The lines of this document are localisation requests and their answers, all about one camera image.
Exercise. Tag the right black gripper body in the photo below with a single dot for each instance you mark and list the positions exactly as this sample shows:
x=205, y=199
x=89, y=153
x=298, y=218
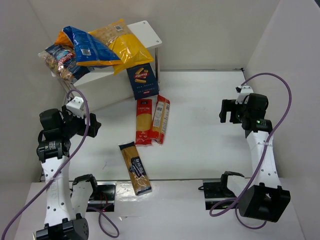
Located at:
x=227, y=110

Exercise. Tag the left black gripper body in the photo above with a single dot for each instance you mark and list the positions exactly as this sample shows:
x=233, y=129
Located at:
x=90, y=125

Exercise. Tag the red spaghetti pack black label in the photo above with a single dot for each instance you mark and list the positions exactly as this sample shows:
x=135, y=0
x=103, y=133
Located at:
x=143, y=122

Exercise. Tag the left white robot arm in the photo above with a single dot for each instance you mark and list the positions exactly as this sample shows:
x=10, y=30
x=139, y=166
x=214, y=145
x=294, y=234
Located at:
x=66, y=203

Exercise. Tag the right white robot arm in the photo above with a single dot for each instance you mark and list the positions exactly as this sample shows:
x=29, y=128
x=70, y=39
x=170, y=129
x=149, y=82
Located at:
x=261, y=197

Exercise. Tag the white two-tier shelf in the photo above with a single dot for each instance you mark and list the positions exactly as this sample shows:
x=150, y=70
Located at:
x=101, y=87

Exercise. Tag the clear multicolour pasta bag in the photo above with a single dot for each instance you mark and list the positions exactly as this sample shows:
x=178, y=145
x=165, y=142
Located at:
x=61, y=60

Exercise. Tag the blue and orange pasta bag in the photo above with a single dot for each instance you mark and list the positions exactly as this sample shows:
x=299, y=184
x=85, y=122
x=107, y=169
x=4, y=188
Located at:
x=89, y=51

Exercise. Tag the dark blue Barilla pasta box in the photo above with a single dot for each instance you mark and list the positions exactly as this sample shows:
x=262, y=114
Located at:
x=143, y=81

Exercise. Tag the yellow pasta bag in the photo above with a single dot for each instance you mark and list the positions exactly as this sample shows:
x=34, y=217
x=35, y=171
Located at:
x=121, y=40

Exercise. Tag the red spaghetti pack white label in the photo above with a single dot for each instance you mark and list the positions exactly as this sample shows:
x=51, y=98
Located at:
x=160, y=120

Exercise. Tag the dark blue spaghetti pack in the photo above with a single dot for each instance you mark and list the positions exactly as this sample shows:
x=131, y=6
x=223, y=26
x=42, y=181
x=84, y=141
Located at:
x=137, y=173

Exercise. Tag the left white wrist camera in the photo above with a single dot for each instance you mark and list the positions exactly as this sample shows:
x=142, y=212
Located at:
x=76, y=106

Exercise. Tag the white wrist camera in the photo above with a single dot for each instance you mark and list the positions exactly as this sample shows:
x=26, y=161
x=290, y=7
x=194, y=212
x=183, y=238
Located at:
x=76, y=106
x=243, y=94

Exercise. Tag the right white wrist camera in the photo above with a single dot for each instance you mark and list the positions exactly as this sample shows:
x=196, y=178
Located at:
x=243, y=94

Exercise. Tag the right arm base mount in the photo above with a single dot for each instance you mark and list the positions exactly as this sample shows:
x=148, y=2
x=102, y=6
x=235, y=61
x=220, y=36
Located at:
x=214, y=193

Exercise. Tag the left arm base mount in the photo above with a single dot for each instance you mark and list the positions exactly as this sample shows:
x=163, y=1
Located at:
x=102, y=197

